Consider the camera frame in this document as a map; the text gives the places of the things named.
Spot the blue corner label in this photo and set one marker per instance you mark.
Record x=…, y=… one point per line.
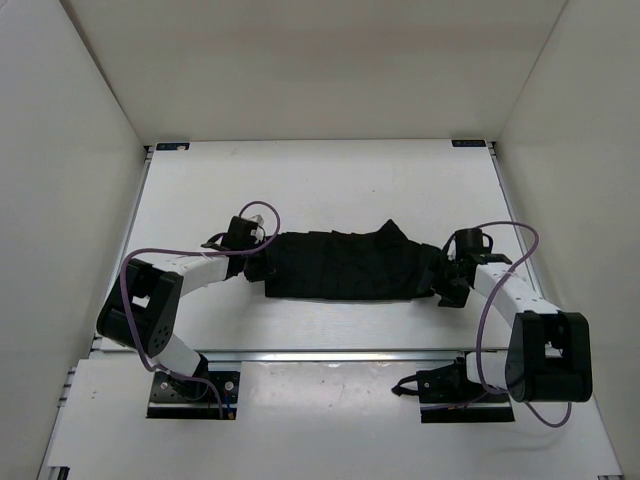
x=468, y=143
x=172, y=146

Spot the right blue corner label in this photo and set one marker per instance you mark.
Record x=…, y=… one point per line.
x=468, y=143

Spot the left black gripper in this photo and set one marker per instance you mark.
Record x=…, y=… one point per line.
x=259, y=244

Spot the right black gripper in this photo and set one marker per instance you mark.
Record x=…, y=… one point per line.
x=448, y=297

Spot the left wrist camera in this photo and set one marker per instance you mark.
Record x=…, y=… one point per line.
x=257, y=230

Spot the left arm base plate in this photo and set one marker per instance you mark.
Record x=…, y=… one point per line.
x=172, y=399

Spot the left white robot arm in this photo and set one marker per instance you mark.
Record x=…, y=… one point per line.
x=141, y=309

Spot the black pleated skirt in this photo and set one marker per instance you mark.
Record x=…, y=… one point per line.
x=384, y=265

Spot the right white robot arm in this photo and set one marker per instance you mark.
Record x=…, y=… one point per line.
x=548, y=358

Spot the aluminium front rail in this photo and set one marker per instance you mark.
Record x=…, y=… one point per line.
x=332, y=356

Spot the left blue corner label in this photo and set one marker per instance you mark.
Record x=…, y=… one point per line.
x=172, y=146

